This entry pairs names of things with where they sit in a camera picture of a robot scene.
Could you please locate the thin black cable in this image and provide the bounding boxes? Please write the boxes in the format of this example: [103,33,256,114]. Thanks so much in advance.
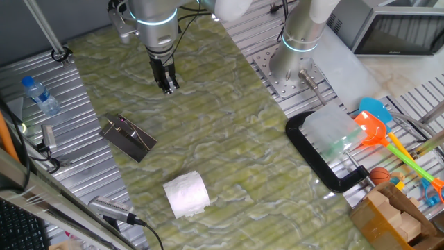
[0,99,32,192]

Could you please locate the aluminium profile bar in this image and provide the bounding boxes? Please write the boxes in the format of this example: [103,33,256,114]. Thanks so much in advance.
[414,130,444,156]
[414,100,444,126]

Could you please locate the silver tripod pole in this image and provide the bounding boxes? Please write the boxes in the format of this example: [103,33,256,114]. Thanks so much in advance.
[23,0,74,67]

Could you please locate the translucent plastic box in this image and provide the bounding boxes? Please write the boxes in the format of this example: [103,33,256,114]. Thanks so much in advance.
[301,103,368,164]

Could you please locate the brown cardboard box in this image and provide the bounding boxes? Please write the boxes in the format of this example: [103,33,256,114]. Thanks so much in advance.
[349,182,444,250]

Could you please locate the aluminium frame bar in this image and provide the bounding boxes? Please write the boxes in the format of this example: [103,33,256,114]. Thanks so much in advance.
[0,149,139,250]

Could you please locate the green marble pattern mat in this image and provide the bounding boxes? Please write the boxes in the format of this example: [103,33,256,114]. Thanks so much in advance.
[67,0,377,250]

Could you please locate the clear water bottle blue cap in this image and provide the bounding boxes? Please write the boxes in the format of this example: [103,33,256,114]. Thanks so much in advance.
[21,75,62,117]

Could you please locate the small silver camera on stand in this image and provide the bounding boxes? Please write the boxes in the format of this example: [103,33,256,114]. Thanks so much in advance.
[37,124,70,167]

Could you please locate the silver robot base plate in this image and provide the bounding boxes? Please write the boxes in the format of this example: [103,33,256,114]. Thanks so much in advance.
[252,44,334,99]

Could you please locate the silver microwave oven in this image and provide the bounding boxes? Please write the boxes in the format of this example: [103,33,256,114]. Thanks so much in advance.
[325,0,444,56]

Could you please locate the small toy basketball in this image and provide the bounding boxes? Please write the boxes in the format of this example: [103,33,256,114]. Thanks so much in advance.
[369,167,392,185]

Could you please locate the plain wooden block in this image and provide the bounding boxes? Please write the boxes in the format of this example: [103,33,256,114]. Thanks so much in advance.
[398,211,422,243]
[366,189,390,209]
[376,201,403,226]

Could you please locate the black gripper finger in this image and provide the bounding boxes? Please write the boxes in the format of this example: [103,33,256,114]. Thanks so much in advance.
[168,69,180,93]
[157,72,170,94]

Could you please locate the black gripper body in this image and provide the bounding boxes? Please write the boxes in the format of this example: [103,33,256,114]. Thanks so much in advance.
[148,51,177,84]

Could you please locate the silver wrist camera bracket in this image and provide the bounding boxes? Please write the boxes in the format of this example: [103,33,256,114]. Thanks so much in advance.
[107,0,139,44]

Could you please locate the blue toy shovel yellow handle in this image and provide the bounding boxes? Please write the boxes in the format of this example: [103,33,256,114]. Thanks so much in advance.
[359,97,441,208]

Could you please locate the grey plastic sheet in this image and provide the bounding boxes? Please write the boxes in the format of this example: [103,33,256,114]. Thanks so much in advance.
[310,26,382,113]

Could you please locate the white toilet paper roll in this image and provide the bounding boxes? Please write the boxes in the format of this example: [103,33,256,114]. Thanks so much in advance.
[162,169,211,219]

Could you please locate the orange rod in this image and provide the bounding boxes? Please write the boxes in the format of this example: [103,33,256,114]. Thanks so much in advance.
[0,110,20,163]

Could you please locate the grey hose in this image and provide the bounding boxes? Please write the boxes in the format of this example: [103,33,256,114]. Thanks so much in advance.
[390,111,434,143]

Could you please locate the grey cable with metal connector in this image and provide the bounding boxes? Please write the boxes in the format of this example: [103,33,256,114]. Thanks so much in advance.
[298,69,329,106]

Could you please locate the orange toy shovel green handle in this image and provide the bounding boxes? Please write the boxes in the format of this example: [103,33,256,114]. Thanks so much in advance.
[353,110,444,204]

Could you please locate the silver grille camera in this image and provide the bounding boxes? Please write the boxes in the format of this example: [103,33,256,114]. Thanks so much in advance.
[88,195,135,232]

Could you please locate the black keyboard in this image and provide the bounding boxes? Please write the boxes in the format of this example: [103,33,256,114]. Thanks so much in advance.
[0,199,49,250]

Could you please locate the black C-clamp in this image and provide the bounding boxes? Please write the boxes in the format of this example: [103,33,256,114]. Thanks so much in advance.
[284,110,375,194]

